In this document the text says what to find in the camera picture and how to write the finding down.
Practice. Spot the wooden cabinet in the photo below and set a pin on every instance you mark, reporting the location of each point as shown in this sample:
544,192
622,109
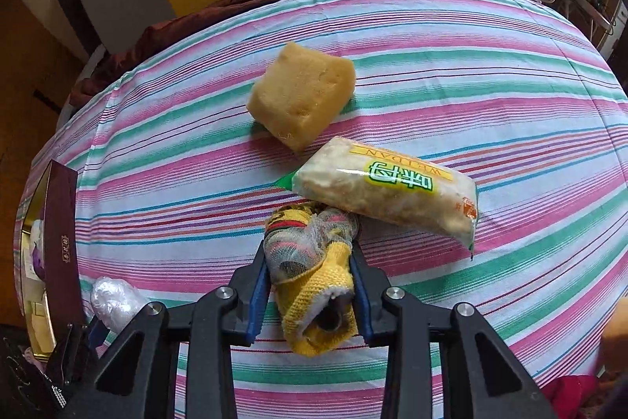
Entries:
34,80

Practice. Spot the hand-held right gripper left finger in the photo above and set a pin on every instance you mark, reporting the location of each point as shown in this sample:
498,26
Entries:
257,301

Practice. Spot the yellow sponge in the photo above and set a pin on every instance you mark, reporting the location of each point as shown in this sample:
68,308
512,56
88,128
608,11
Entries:
304,90

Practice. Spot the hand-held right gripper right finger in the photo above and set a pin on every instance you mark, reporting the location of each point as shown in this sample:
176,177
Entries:
360,301

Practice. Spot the clear plastic bag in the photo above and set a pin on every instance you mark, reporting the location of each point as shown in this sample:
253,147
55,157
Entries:
115,301

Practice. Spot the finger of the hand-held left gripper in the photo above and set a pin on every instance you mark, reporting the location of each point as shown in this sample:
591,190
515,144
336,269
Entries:
73,345

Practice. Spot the orange soft object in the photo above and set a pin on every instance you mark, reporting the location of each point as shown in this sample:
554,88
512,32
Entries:
617,335

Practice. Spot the yellow knitted sock bundle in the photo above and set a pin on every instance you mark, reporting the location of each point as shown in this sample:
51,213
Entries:
324,281

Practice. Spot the striped bedsheet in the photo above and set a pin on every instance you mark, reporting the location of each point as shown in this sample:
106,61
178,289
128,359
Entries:
441,80

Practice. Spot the green-ended snack packet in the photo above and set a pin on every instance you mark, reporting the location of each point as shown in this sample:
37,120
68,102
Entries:
392,188

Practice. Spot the red cloth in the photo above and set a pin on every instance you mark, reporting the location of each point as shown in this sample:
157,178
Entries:
571,397

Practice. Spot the maroon box with gold interior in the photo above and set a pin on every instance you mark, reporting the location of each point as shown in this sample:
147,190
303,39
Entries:
61,222

